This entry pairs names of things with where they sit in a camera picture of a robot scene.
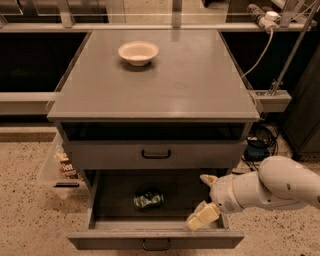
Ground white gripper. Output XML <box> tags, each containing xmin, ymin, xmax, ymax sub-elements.
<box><xmin>186</xmin><ymin>174</ymin><xmax>243</xmax><ymax>231</ymax></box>

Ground green crushed can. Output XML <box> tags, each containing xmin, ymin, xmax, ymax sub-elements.
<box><xmin>133</xmin><ymin>191</ymin><xmax>164</xmax><ymax>210</ymax></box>

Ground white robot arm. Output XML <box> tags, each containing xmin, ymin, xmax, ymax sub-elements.
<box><xmin>185</xmin><ymin>156</ymin><xmax>320</xmax><ymax>231</ymax></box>

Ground closed grey top drawer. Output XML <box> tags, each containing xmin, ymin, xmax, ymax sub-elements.
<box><xmin>63</xmin><ymin>140</ymin><xmax>247</xmax><ymax>170</ymax></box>

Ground open grey middle drawer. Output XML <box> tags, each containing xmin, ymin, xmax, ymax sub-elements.
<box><xmin>68</xmin><ymin>169</ymin><xmax>244</xmax><ymax>251</ymax></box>

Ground grey drawer cabinet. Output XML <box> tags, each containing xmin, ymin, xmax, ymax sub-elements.
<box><xmin>46</xmin><ymin>29</ymin><xmax>262</xmax><ymax>191</ymax></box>

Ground blue box on floor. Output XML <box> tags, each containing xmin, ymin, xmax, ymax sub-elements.
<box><xmin>244</xmin><ymin>140</ymin><xmax>270</xmax><ymax>161</ymax></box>

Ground red snack bag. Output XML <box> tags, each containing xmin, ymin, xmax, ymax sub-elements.
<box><xmin>58</xmin><ymin>154</ymin><xmax>80</xmax><ymax>179</ymax></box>

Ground clear plastic snack bin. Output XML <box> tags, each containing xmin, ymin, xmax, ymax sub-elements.
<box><xmin>37</xmin><ymin>134</ymin><xmax>89</xmax><ymax>198</ymax></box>

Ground white paper bowl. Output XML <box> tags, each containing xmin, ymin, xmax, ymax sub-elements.
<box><xmin>118</xmin><ymin>41</ymin><xmax>159</xmax><ymax>67</ymax></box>

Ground white power strip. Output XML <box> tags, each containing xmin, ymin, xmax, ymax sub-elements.
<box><xmin>247</xmin><ymin>4</ymin><xmax>279</xmax><ymax>33</ymax></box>

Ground diagonal metal rod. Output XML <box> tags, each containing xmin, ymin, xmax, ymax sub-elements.
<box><xmin>267</xmin><ymin>0</ymin><xmax>320</xmax><ymax>96</ymax></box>

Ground black floor cables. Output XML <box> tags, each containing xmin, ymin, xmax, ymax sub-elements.
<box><xmin>231</xmin><ymin>122</ymin><xmax>280</xmax><ymax>177</ymax></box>

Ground grey metal rail frame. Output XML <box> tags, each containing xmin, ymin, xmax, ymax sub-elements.
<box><xmin>0</xmin><ymin>0</ymin><xmax>305</xmax><ymax>119</ymax></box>

